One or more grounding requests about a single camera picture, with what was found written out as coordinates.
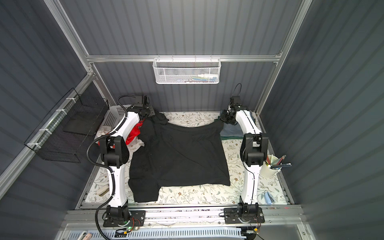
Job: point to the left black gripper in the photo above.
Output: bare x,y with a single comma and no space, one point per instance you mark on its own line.
151,112

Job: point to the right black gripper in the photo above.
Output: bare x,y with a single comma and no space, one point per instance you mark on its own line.
223,117

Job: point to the black t-shirt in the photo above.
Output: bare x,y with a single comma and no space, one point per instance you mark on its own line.
176,156

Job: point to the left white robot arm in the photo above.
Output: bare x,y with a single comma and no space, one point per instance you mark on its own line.
113,146

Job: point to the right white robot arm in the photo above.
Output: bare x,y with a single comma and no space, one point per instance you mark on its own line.
254,148

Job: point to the folded grey-blue t-shirt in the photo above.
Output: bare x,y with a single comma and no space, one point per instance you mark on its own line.
244,124

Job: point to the red t-shirt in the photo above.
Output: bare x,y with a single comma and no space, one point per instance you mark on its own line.
134,133

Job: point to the white plastic laundry basket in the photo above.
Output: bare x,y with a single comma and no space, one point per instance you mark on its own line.
113,117

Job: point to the white cloth in basket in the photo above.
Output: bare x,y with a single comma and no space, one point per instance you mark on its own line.
103,130

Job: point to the white pen cup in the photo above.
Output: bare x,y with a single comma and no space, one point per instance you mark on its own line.
273,165

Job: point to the beige small block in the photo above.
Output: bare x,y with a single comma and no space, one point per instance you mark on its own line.
103,190

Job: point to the light blue small object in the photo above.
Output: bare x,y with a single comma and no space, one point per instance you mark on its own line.
269,199

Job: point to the floral table mat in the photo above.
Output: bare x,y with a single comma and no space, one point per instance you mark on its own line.
201,194

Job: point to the white wire wall basket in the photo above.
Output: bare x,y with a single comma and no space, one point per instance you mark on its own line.
187,72

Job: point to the black wire wall basket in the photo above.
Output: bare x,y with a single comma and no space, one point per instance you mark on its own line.
67,134

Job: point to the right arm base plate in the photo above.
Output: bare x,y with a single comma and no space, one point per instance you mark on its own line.
234,216

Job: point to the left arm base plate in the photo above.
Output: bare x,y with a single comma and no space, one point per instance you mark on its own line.
135,219

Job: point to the aluminium front rail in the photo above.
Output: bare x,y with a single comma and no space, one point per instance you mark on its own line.
189,216

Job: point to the white slotted cable duct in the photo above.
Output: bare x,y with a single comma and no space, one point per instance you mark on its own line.
176,234

